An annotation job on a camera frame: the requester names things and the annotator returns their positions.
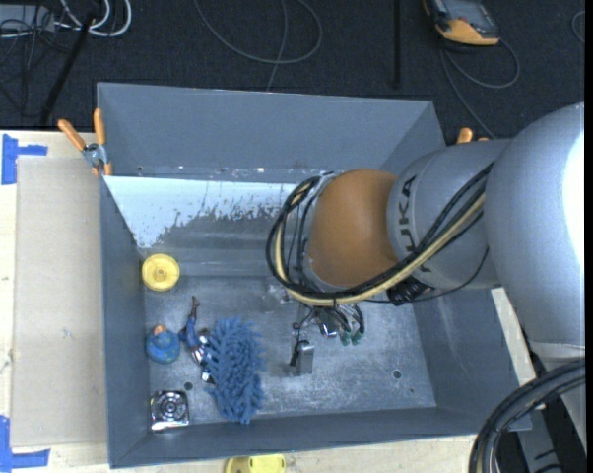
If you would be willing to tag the small toy figure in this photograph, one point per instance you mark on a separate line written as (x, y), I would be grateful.
(193, 335)

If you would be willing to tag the yellow round disc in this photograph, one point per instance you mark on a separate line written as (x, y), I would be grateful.
(160, 272)

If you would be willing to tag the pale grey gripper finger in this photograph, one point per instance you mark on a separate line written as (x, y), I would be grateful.
(306, 358)
(295, 350)

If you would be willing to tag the shiny square metal piece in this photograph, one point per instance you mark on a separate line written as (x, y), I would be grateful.
(169, 410)

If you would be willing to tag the grey metal bin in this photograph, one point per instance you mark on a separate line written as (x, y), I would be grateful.
(257, 131)

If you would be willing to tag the blue fluffy duster cloth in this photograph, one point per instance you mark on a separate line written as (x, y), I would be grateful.
(237, 367)

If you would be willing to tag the pale wood flat board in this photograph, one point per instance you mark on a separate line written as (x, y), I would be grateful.
(55, 289)

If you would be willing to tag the blue toy duck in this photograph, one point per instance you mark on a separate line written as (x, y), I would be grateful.
(162, 347)

